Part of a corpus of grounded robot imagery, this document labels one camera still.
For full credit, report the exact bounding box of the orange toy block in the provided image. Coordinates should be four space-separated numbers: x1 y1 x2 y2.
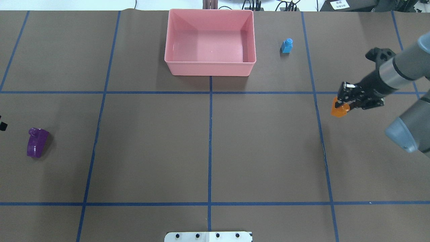
330 97 350 118

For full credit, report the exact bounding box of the purple curved toy block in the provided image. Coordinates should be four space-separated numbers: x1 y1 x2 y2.
27 127 50 158

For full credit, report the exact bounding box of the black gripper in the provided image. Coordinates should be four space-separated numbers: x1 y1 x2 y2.
337 82 385 111

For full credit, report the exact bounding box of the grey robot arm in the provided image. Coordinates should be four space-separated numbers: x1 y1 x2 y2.
331 33 430 156

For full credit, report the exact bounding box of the small blue toy block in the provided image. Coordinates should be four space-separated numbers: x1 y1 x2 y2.
281 38 293 54

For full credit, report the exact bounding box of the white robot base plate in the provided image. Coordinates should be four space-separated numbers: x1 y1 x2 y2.
164 231 253 242

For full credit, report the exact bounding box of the pink plastic box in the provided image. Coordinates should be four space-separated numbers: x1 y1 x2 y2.
164 9 257 77

